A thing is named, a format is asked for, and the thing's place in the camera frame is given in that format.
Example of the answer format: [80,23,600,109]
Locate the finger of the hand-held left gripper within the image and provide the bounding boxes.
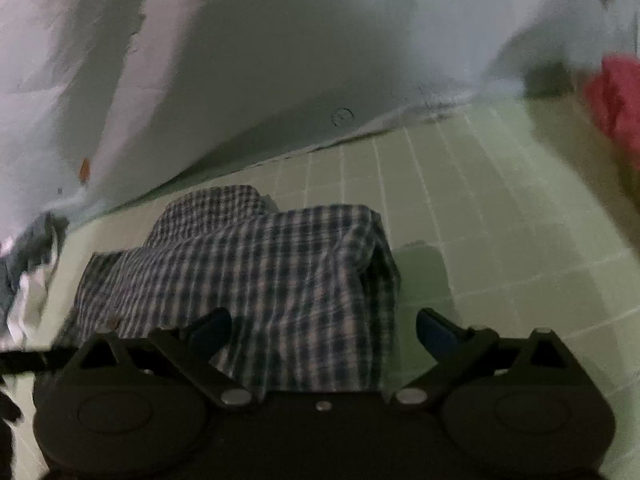
[0,347,73,376]

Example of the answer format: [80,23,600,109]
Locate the light blue carrot-print blanket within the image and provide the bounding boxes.
[0,0,640,241]

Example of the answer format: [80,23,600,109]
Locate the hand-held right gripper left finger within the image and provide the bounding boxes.
[75,307,259,411]

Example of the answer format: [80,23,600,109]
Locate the white garment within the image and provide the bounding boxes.
[0,240,56,346]

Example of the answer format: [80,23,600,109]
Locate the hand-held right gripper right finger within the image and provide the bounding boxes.
[390,307,586,408]

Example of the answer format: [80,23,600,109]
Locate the blue denim jeans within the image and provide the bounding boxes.
[0,212,68,316]

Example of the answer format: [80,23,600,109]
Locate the red waffle cloth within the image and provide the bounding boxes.
[582,55,640,171]

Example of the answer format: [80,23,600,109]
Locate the blue plaid shirt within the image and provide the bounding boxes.
[60,185,401,396]

